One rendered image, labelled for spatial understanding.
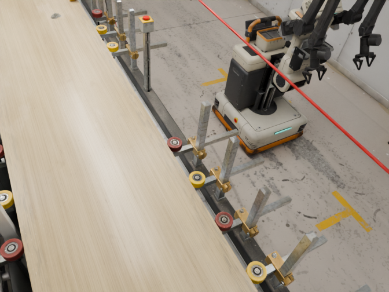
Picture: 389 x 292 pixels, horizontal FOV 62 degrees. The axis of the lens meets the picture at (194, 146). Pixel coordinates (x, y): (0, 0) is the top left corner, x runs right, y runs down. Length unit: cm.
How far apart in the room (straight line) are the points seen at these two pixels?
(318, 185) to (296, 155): 34
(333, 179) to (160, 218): 195
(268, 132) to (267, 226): 78
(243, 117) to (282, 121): 35
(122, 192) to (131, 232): 20
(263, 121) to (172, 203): 159
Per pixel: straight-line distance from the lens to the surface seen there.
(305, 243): 125
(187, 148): 178
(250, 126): 280
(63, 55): 238
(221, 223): 145
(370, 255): 281
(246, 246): 166
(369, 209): 304
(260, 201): 138
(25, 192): 162
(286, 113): 303
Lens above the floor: 216
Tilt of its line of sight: 48 degrees down
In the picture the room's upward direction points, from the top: 8 degrees clockwise
